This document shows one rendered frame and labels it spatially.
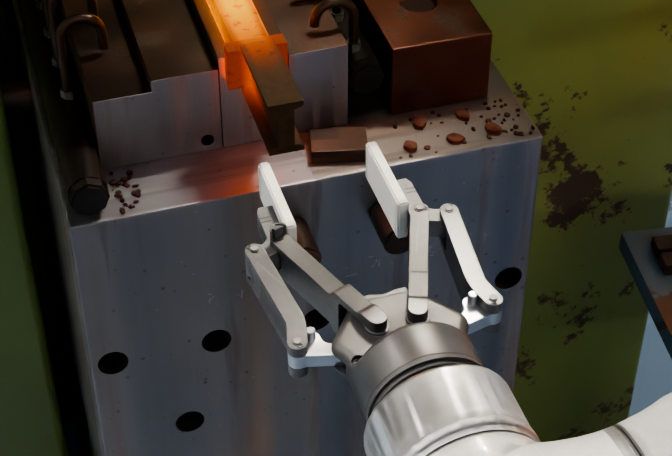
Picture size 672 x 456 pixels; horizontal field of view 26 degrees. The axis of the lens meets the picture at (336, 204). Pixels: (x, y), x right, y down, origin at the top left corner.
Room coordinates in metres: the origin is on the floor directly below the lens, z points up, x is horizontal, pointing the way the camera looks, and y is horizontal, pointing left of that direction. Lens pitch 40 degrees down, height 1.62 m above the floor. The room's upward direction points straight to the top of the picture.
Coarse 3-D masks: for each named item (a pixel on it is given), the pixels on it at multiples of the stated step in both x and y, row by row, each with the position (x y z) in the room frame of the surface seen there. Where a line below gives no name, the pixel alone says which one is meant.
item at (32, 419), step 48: (0, 96) 0.99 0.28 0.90; (0, 144) 0.99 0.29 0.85; (0, 192) 0.99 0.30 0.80; (0, 240) 0.98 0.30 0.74; (0, 288) 0.98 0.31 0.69; (0, 336) 0.98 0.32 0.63; (0, 384) 0.98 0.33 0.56; (48, 384) 0.99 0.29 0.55; (0, 432) 0.97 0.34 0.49; (48, 432) 0.99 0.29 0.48
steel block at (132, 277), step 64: (384, 128) 0.93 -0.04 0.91; (448, 128) 0.93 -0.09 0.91; (512, 128) 0.93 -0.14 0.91; (64, 192) 0.85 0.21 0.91; (128, 192) 0.85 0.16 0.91; (192, 192) 0.85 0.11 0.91; (256, 192) 0.85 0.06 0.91; (320, 192) 0.86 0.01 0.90; (448, 192) 0.89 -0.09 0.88; (512, 192) 0.91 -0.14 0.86; (64, 256) 0.92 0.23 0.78; (128, 256) 0.82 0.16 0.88; (192, 256) 0.83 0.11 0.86; (512, 256) 0.91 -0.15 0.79; (64, 320) 1.14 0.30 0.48; (128, 320) 0.82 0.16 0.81; (192, 320) 0.83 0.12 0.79; (256, 320) 0.85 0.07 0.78; (512, 320) 0.92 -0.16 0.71; (128, 384) 0.82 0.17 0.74; (192, 384) 0.83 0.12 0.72; (256, 384) 0.85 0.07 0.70; (320, 384) 0.86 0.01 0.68; (512, 384) 0.92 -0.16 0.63; (128, 448) 0.81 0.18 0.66; (192, 448) 0.83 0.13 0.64; (256, 448) 0.85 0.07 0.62; (320, 448) 0.86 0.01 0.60
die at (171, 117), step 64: (64, 0) 1.01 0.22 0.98; (128, 0) 1.00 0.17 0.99; (192, 0) 0.99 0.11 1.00; (256, 0) 0.98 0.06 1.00; (320, 0) 1.00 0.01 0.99; (128, 64) 0.92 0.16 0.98; (192, 64) 0.91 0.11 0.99; (320, 64) 0.93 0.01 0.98; (128, 128) 0.88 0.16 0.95; (192, 128) 0.90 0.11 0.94; (256, 128) 0.91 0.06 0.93; (320, 128) 0.93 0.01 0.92
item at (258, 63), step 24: (216, 0) 0.97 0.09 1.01; (240, 0) 0.97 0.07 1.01; (240, 24) 0.94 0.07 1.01; (240, 48) 0.89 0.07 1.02; (264, 48) 0.89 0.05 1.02; (240, 72) 0.89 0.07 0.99; (264, 72) 0.86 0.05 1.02; (288, 72) 0.86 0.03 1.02; (264, 96) 0.83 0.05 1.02; (288, 96) 0.83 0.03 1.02; (264, 120) 0.85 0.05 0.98; (288, 120) 0.82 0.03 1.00; (288, 144) 0.82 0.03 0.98
